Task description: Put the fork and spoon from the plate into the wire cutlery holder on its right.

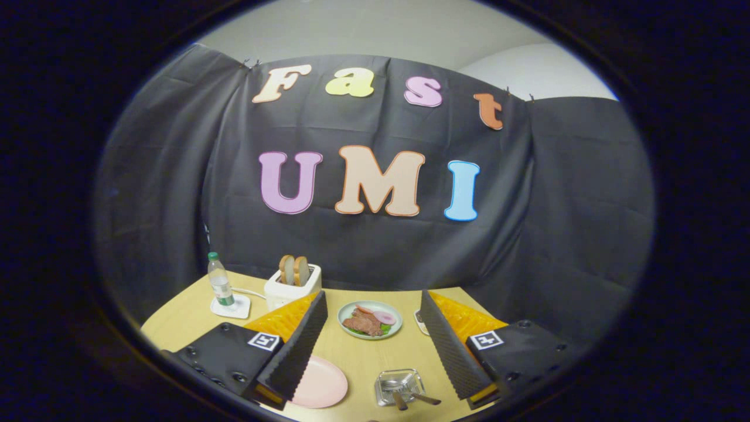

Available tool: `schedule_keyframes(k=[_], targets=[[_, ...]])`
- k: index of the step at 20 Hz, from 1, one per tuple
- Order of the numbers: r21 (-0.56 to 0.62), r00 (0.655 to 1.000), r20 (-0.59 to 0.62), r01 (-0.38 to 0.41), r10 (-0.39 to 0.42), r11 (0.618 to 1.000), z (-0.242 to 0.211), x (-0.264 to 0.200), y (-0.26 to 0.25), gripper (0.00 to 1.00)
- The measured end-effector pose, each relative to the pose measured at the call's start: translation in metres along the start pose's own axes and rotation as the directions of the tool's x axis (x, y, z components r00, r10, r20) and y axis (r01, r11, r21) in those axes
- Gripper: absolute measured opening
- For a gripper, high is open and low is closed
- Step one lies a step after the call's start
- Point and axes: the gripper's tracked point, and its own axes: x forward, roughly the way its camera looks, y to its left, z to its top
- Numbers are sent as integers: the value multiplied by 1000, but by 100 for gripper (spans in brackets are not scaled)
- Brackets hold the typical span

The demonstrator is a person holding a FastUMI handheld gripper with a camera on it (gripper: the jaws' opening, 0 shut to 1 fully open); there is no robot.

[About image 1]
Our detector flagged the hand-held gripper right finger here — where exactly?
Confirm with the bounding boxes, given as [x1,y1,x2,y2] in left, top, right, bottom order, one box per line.
[419,290,578,411]

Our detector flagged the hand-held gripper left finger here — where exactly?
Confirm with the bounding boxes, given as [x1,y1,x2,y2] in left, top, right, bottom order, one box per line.
[161,290,329,411]

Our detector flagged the wooden handled metal fork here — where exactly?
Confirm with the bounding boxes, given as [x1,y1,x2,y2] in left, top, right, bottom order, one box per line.
[404,387,442,406]

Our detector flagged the wooden handled metal spoon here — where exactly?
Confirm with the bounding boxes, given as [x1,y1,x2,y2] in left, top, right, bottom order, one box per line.
[382,378,409,411]

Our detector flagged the pink plate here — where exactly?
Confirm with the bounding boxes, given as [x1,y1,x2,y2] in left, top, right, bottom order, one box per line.
[290,355,349,409]

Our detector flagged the light green plate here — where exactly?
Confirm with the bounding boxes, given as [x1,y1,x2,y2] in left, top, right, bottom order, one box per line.
[337,300,403,341]

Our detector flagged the white toaster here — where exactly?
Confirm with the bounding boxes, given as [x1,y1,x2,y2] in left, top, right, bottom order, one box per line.
[264,264,322,312]

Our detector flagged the brown meat slices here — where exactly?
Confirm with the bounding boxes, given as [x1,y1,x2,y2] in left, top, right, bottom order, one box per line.
[342,309,384,337]

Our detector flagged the white square coaster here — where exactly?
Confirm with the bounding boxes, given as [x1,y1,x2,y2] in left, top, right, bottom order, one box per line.
[210,293,251,319]

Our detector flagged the clear plastic water bottle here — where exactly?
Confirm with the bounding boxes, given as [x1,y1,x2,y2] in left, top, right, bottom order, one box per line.
[207,252,236,308]

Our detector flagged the black backdrop cloth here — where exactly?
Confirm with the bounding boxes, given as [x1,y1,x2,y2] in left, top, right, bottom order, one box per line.
[94,44,656,352]

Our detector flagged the metal wire cutlery basket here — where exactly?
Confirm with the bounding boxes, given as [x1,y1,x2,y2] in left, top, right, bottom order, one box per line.
[374,369,426,407]

